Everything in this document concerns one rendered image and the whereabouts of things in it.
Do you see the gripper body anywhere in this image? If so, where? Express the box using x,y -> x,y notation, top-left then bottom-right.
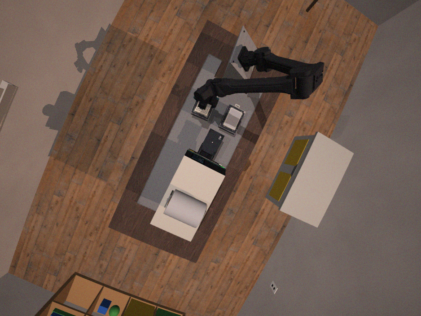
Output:
208,94 -> 218,107

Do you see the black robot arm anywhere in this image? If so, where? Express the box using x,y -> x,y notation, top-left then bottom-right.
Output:
194,46 -> 324,110

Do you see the grey cylinder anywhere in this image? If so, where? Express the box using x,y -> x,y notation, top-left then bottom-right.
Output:
164,189 -> 206,228

